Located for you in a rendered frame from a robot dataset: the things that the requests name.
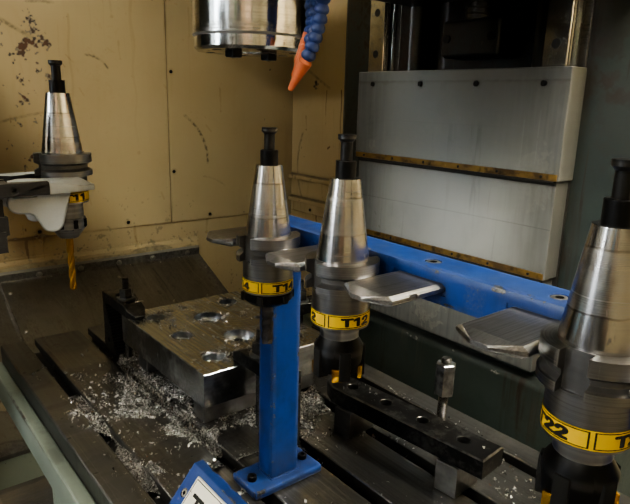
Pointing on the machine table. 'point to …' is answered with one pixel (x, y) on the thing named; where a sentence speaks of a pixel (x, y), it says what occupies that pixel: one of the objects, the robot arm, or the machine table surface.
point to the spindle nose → (248, 26)
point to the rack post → (279, 407)
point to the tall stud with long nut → (444, 384)
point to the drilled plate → (152, 338)
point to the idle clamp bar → (416, 433)
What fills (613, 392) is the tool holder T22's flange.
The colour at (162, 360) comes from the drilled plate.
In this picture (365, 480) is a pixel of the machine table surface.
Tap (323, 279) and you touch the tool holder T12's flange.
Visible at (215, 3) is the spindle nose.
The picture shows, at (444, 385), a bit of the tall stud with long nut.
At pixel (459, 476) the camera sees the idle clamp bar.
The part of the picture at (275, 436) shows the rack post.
